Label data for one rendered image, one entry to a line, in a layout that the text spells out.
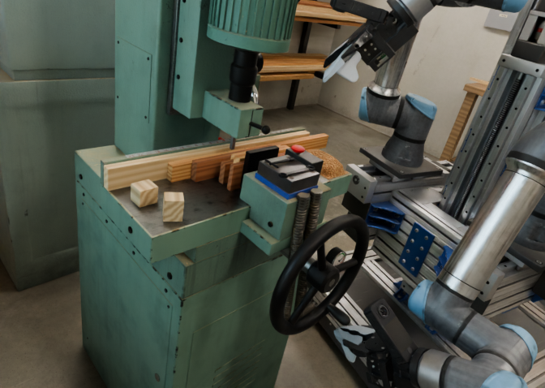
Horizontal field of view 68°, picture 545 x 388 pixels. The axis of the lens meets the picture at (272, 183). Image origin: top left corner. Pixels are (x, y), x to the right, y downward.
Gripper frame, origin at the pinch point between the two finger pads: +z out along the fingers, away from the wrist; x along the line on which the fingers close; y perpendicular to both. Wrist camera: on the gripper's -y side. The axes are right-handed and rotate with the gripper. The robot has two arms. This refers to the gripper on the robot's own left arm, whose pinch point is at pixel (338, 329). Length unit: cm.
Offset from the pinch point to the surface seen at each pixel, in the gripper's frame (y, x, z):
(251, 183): -35.0, -7.8, 9.1
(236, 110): -50, -4, 14
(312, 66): -86, 239, 211
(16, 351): 14, -50, 111
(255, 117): -48.1, 0.9, 13.7
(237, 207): -30.7, -11.1, 11.1
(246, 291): -7.0, -5.9, 23.2
